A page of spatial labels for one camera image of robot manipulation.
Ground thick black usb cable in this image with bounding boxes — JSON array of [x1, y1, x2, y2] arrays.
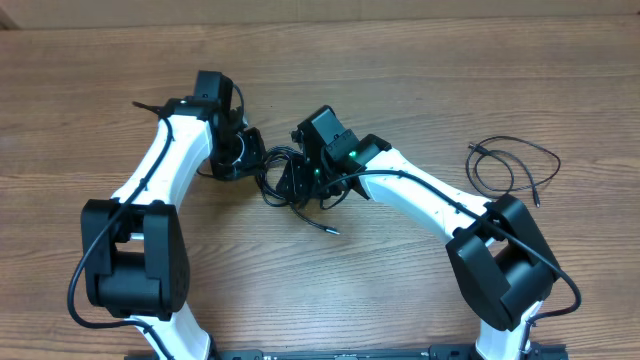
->
[[254, 145, 341, 236]]

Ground thin black usb cable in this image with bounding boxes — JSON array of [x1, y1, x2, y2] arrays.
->
[[464, 135, 562, 208]]

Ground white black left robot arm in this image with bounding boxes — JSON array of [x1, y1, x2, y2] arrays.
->
[[67, 70, 266, 359]]

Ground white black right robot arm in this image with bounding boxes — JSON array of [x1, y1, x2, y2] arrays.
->
[[277, 130, 581, 359]]

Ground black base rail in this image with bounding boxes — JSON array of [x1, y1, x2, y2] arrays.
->
[[124, 342, 570, 360]]

